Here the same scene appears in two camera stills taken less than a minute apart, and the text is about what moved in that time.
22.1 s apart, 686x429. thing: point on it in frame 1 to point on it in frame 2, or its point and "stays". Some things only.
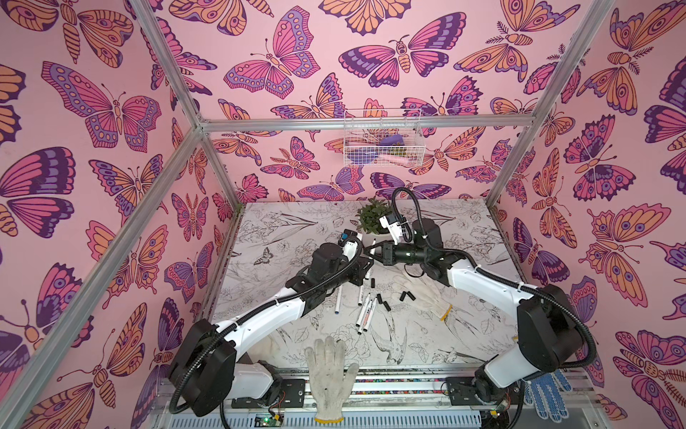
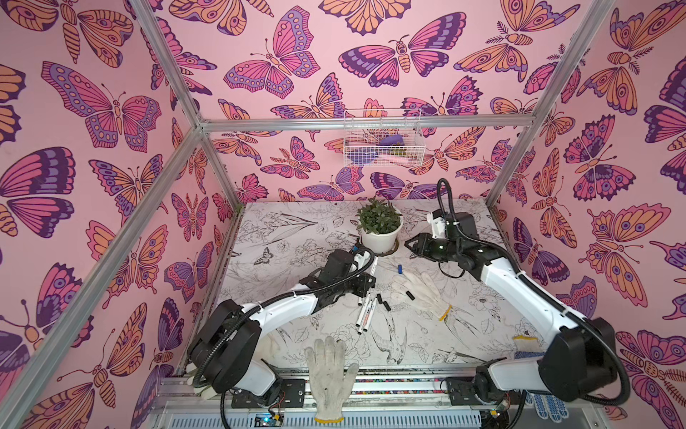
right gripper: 386,253 to 423,247
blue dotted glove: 545,392 stays
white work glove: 331,382 stays
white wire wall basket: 387,138 stays
